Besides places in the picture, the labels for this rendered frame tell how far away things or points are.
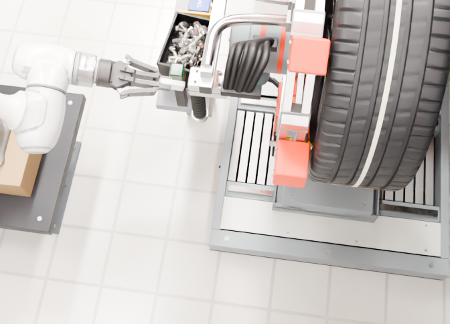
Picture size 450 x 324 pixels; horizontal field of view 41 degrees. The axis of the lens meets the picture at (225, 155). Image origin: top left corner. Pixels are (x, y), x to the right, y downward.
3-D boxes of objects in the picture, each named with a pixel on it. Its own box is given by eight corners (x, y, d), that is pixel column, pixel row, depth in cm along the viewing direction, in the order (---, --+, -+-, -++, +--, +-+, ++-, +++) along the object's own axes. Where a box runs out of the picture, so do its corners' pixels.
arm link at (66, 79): (77, 56, 167) (69, 102, 164) (18, 46, 164) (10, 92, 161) (77, 41, 157) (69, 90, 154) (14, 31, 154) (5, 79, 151)
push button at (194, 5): (208, 15, 204) (208, 11, 202) (188, 13, 204) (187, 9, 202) (211, -2, 207) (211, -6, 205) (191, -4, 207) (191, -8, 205)
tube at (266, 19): (286, 87, 134) (290, 61, 124) (200, 77, 135) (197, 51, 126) (294, 21, 141) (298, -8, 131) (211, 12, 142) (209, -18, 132)
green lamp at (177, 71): (183, 83, 176) (182, 75, 172) (169, 81, 176) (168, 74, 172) (185, 71, 177) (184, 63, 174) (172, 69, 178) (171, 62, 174)
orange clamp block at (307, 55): (323, 72, 127) (326, 75, 118) (285, 68, 128) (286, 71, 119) (327, 38, 126) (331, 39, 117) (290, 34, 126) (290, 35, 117)
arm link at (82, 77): (77, 44, 158) (100, 48, 160) (76, 61, 167) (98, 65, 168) (72, 75, 155) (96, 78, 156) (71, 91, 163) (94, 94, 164)
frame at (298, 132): (293, 187, 168) (318, 92, 117) (270, 183, 168) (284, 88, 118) (310, 22, 188) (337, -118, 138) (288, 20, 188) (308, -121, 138)
